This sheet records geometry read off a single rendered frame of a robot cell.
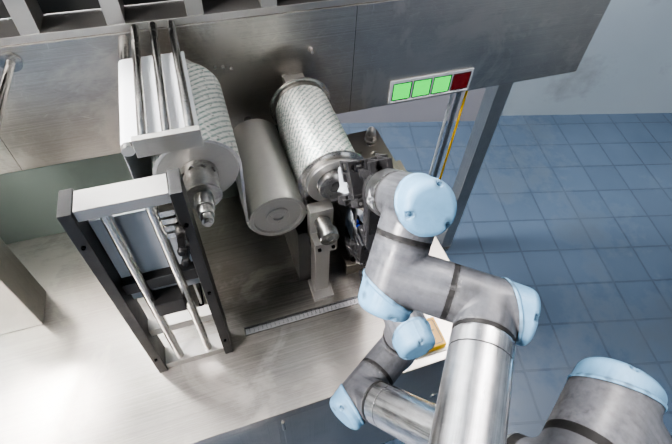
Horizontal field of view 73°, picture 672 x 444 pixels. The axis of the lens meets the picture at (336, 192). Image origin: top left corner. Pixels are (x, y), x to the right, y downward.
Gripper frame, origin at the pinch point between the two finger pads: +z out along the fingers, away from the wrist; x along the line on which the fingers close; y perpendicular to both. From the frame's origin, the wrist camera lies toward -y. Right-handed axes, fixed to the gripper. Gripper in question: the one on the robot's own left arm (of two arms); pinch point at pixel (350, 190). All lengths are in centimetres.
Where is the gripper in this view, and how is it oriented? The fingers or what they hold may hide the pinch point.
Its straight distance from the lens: 89.7
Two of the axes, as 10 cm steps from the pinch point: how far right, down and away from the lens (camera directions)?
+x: -9.5, 2.1, -2.4
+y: -1.7, -9.7, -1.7
